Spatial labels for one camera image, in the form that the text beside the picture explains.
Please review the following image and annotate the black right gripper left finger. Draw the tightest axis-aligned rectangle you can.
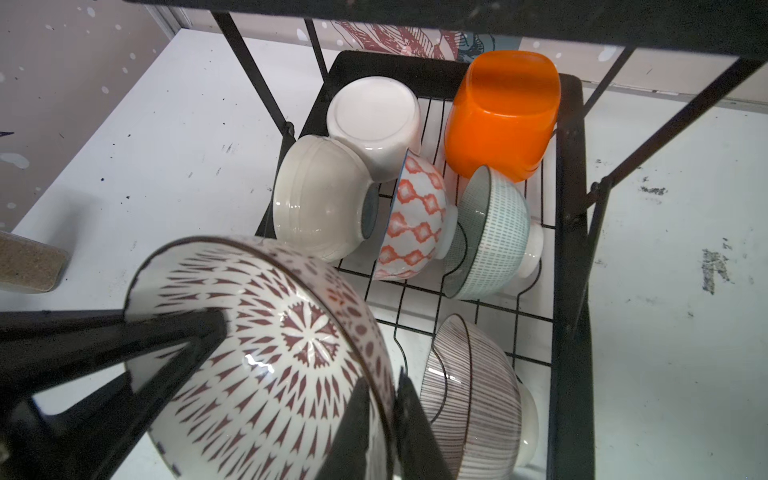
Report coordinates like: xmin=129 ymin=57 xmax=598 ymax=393
xmin=316 ymin=377 xmax=370 ymax=480

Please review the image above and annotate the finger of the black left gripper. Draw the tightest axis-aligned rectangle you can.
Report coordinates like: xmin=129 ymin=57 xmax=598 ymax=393
xmin=0 ymin=308 xmax=229 ymax=480

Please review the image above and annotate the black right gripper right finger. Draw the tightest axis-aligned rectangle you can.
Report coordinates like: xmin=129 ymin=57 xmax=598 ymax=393
xmin=394 ymin=370 xmax=452 ymax=480

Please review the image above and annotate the striped patterned bowl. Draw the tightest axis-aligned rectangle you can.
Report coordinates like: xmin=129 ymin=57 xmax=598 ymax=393
xmin=419 ymin=314 xmax=539 ymax=479

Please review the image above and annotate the white bowl with brown pattern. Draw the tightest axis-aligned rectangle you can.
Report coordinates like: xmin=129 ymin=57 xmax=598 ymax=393
xmin=124 ymin=236 xmax=395 ymax=479

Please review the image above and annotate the light green glazed bowl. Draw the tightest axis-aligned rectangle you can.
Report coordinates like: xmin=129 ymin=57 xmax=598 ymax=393
xmin=442 ymin=166 xmax=544 ymax=300

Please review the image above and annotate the blue patterned bowl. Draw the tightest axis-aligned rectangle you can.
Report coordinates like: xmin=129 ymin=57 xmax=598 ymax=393
xmin=373 ymin=150 xmax=458 ymax=280

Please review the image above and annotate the white ceramic bowl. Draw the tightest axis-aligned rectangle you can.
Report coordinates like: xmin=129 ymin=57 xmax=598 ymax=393
xmin=326 ymin=76 xmax=422 ymax=183

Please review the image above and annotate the orange glass bowl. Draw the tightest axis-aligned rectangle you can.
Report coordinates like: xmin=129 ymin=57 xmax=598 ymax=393
xmin=444 ymin=51 xmax=561 ymax=183

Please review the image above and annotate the small jar with brown contents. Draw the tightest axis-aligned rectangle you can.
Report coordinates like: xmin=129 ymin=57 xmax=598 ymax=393
xmin=1 ymin=232 xmax=70 ymax=293

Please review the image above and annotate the black wire dish rack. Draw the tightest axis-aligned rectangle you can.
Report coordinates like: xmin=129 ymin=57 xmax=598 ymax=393
xmin=125 ymin=0 xmax=768 ymax=480

